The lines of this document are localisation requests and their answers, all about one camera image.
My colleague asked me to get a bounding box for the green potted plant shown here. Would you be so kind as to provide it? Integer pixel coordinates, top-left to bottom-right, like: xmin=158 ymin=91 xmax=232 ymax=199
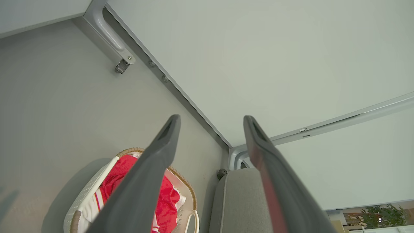
xmin=361 ymin=203 xmax=409 ymax=228

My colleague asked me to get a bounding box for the rounded grey partition post base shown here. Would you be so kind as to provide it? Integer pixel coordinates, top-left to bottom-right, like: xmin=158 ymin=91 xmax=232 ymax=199
xmin=228 ymin=144 xmax=259 ymax=171

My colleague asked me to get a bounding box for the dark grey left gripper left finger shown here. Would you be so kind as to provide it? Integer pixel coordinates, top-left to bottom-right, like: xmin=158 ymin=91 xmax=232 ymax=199
xmin=86 ymin=114 xmax=181 ymax=233

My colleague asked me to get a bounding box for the small metal caster wheel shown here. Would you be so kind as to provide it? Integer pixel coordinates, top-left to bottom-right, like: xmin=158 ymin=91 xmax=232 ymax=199
xmin=115 ymin=59 xmax=130 ymax=74

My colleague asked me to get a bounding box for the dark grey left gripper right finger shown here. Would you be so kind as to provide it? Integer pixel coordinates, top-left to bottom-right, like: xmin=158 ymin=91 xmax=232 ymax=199
xmin=243 ymin=116 xmax=337 ymax=233

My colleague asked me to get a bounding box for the wide white partition panel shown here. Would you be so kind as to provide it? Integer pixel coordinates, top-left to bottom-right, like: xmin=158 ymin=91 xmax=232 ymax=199
xmin=105 ymin=0 xmax=414 ymax=148

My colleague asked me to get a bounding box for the grey metal partition foot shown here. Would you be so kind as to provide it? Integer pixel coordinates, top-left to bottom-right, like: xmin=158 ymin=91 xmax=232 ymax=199
xmin=83 ymin=0 xmax=136 ymax=65

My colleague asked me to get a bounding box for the white wicker laundry basket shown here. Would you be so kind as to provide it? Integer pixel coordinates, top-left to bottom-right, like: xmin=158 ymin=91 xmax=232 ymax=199
xmin=64 ymin=148 xmax=199 ymax=233

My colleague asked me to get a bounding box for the grey upholstered seat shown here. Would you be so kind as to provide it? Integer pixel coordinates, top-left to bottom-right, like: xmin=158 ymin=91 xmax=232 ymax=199
xmin=209 ymin=168 xmax=279 ymax=233

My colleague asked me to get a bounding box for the red and white garment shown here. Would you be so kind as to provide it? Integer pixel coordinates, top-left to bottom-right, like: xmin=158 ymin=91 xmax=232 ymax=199
xmin=94 ymin=155 xmax=180 ymax=233

